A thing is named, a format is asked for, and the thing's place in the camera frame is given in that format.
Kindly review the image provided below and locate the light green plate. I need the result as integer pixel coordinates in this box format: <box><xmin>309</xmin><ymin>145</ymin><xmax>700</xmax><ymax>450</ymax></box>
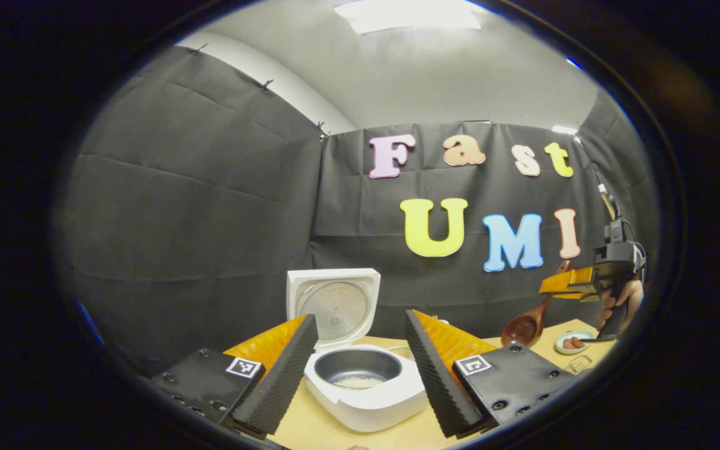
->
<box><xmin>555</xmin><ymin>330</ymin><xmax>595</xmax><ymax>355</ymax></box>

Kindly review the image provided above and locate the black backdrop cloth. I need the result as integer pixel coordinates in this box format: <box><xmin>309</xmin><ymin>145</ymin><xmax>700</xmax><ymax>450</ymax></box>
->
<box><xmin>54</xmin><ymin>44</ymin><xmax>661</xmax><ymax>376</ymax></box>

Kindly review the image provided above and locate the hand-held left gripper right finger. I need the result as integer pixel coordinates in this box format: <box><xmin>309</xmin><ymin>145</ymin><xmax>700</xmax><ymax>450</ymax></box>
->
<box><xmin>405</xmin><ymin>309</ymin><xmax>576</xmax><ymax>439</ymax></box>

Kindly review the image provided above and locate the brown wooden spoon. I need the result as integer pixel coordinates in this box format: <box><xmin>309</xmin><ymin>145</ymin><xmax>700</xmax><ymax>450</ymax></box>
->
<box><xmin>501</xmin><ymin>259</ymin><xmax>573</xmax><ymax>348</ymax></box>

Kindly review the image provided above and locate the white rice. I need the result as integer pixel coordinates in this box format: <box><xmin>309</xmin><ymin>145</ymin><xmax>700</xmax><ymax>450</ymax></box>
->
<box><xmin>334</xmin><ymin>374</ymin><xmax>386</xmax><ymax>389</ymax></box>

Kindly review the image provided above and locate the white rice cooker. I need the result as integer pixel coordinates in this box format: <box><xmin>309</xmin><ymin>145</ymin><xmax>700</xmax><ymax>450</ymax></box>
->
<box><xmin>286</xmin><ymin>269</ymin><xmax>428</xmax><ymax>433</ymax></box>

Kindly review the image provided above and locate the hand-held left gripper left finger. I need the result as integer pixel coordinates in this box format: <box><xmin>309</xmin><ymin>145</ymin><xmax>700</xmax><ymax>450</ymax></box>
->
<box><xmin>151</xmin><ymin>314</ymin><xmax>320</xmax><ymax>438</ymax></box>

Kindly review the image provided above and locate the large ceiling light panel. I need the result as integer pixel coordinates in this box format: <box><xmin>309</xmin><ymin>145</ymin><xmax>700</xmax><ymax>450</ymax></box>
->
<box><xmin>334</xmin><ymin>0</ymin><xmax>483</xmax><ymax>35</ymax></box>

